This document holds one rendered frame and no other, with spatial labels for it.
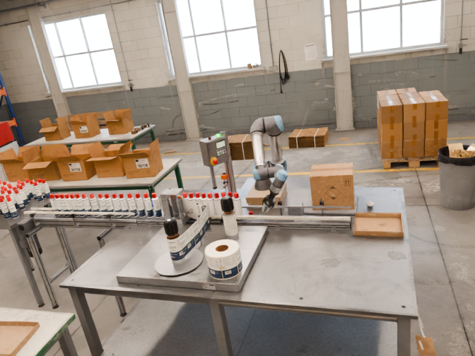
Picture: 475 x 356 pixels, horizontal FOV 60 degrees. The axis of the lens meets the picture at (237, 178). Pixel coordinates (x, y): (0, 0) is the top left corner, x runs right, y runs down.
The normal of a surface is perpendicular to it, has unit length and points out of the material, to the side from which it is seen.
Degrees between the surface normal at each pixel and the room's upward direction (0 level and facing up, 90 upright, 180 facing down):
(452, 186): 92
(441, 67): 90
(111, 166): 90
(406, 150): 90
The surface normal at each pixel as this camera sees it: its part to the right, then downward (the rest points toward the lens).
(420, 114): -0.23, 0.38
